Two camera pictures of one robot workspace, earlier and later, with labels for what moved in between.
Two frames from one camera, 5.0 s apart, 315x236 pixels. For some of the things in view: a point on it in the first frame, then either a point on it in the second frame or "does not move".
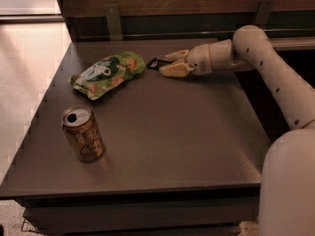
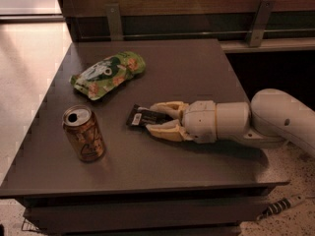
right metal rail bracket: (265, 11) does not move
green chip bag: (101, 77) does not move
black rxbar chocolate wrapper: (157, 63) -> (144, 117)
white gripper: (198, 59) -> (199, 121)
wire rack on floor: (29, 227) does not move
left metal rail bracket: (114, 22) does not move
